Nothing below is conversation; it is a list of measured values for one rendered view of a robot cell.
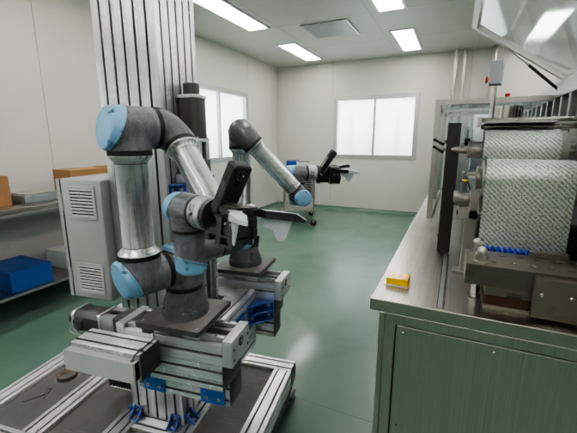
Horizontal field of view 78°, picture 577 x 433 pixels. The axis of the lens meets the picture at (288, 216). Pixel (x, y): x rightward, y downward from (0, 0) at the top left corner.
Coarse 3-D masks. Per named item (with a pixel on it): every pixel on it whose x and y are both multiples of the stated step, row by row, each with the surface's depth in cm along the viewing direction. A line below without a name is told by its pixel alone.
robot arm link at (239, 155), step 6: (228, 138) 164; (228, 144) 165; (234, 144) 161; (234, 150) 162; (240, 150) 162; (234, 156) 164; (240, 156) 164; (246, 156) 165; (246, 162) 165; (246, 186) 167; (246, 192) 168; (240, 198) 168; (246, 198) 168; (246, 204) 169; (252, 204) 172
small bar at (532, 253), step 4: (532, 252) 106; (536, 252) 105; (540, 252) 105; (544, 252) 105; (548, 252) 105; (552, 252) 105; (532, 256) 106; (536, 256) 105; (540, 256) 105; (544, 256) 104; (548, 256) 104; (552, 256) 104; (556, 256) 103; (560, 256) 103; (564, 256) 102; (568, 256) 102; (560, 260) 103; (564, 260) 103; (568, 260) 102
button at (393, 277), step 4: (392, 272) 123; (396, 272) 123; (400, 272) 123; (388, 276) 120; (392, 276) 120; (396, 276) 120; (400, 276) 120; (404, 276) 120; (408, 276) 120; (388, 280) 119; (392, 280) 118; (396, 280) 117; (400, 280) 117; (404, 280) 116; (408, 280) 117; (396, 284) 118; (400, 284) 117; (404, 284) 116
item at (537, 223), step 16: (496, 208) 113; (512, 208) 111; (528, 208) 109; (544, 208) 107; (560, 208) 106; (480, 224) 116; (496, 224) 114; (512, 224) 112; (528, 224) 110; (544, 224) 108; (560, 224) 106; (496, 240) 114; (512, 240) 112; (528, 240) 111; (544, 240) 109; (560, 240) 107
